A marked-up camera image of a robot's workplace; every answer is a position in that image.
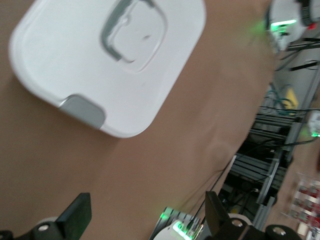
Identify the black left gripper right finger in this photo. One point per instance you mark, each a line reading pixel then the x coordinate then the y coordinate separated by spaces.
pixel 217 220

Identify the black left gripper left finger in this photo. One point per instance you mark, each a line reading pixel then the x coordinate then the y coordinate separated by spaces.
pixel 75 220

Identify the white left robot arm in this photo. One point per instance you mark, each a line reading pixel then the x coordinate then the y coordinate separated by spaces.
pixel 163 233

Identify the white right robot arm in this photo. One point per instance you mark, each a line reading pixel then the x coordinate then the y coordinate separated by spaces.
pixel 285 12

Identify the clear rack red items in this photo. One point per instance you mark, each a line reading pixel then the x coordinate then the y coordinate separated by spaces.
pixel 307 200

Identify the white device green light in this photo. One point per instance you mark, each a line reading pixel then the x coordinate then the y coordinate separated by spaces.
pixel 315 122

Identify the yellow sign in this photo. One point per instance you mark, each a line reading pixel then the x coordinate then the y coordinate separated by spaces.
pixel 291 100

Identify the white lunch box grey clips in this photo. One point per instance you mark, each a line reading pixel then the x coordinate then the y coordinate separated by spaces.
pixel 62 50

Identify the aluminium frame rack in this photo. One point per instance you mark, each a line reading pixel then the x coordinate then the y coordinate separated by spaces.
pixel 262 170

